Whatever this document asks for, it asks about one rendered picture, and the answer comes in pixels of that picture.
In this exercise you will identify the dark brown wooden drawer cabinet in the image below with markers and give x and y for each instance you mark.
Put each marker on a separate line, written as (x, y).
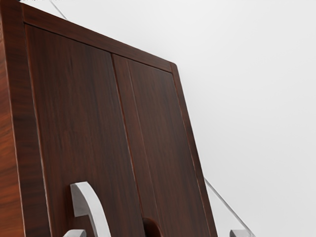
(81, 111)

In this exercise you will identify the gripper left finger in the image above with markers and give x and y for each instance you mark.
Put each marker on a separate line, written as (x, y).
(75, 233)

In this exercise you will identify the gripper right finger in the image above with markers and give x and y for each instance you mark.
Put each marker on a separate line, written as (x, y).
(238, 233)

